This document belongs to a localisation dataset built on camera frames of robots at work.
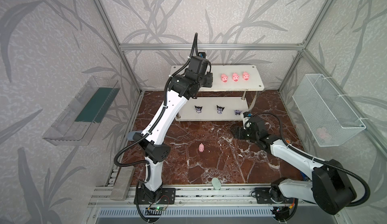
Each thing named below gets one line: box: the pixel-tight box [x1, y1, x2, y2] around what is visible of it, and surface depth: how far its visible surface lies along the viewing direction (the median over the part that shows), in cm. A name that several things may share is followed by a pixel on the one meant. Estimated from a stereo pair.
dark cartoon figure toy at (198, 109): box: [194, 105, 203, 115], surface depth 98 cm
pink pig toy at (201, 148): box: [198, 142, 205, 153], surface depth 90 cm
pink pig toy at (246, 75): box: [242, 71, 250, 81], surface depth 79 cm
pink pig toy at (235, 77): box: [232, 72, 240, 82], surface depth 79 cm
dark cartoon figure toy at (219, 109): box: [216, 104, 225, 115], surface depth 98 cm
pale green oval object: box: [211, 177, 222, 191], surface depth 77 cm
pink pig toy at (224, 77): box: [220, 73, 229, 83], surface depth 79 cm
